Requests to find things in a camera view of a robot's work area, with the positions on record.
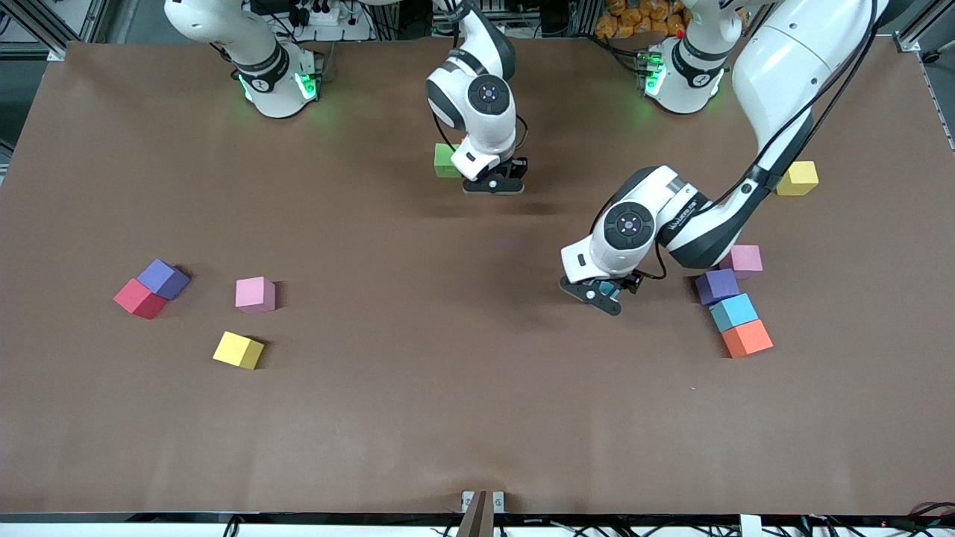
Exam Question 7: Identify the green foam cube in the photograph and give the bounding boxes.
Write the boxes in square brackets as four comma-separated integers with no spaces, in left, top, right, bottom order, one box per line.
[434,143,462,180]

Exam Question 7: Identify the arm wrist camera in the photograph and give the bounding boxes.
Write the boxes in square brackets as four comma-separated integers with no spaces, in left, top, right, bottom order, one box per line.
[560,277,624,317]
[462,173,526,197]

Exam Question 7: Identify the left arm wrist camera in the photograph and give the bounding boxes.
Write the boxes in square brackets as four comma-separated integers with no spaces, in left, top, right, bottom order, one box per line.
[560,277,624,317]

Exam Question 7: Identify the metal table edge bracket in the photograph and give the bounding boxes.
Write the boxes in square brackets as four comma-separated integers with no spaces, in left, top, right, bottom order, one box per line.
[461,490,506,537]

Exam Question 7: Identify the orange foam cube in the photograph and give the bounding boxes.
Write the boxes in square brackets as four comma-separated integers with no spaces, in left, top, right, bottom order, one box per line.
[721,320,774,359]

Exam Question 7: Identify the pink foam cube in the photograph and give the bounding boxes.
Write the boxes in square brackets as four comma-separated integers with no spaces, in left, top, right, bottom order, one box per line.
[720,245,764,280]
[235,277,277,314]

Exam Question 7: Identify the orange snack bags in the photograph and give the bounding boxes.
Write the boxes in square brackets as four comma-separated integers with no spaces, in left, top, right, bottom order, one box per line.
[595,0,687,38]

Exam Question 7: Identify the white power strip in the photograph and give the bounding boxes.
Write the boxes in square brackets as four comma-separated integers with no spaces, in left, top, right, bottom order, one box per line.
[295,6,374,42]

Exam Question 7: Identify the purple foam cube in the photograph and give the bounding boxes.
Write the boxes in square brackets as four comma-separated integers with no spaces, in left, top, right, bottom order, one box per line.
[137,259,191,301]
[695,268,741,307]

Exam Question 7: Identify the brown table cover sheet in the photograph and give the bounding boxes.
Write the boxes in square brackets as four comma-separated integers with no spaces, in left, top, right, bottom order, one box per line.
[0,37,955,515]

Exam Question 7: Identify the yellow foam cube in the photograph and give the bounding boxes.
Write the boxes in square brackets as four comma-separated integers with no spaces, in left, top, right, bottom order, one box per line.
[213,331,265,371]
[776,161,819,197]

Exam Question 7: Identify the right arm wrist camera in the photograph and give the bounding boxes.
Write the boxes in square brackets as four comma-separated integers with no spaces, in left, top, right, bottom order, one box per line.
[462,173,526,197]

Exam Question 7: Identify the red foam cube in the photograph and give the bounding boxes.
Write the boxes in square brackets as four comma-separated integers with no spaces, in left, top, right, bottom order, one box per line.
[113,278,169,320]

